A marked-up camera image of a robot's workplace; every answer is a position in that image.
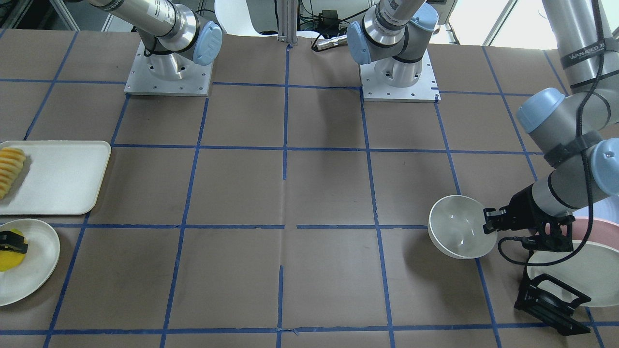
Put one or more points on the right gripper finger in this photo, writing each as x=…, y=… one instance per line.
x=13, y=242

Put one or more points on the aluminium frame post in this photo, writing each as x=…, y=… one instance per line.
x=286, y=18

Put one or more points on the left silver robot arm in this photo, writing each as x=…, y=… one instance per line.
x=393, y=36

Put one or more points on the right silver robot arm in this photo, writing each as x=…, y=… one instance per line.
x=110, y=123

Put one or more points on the pink plate in rack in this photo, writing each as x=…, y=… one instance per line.
x=603, y=231

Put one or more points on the cream ceramic bowl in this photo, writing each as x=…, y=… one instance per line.
x=455, y=226

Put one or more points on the cream plate in rack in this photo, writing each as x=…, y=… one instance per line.
x=594, y=271

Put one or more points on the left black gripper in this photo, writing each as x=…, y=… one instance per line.
x=521, y=209

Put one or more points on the cream rectangular tray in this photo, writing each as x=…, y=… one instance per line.
x=59, y=177

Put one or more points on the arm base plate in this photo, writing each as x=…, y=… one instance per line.
x=167, y=75
x=390, y=80

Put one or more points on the cream round plate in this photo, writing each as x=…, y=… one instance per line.
x=40, y=260

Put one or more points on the yellow lemon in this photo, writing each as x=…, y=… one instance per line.
x=8, y=259

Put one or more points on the black dish rack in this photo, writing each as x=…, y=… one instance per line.
x=549, y=308

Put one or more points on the sliced yellow bread loaf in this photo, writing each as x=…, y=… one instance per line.
x=12, y=161

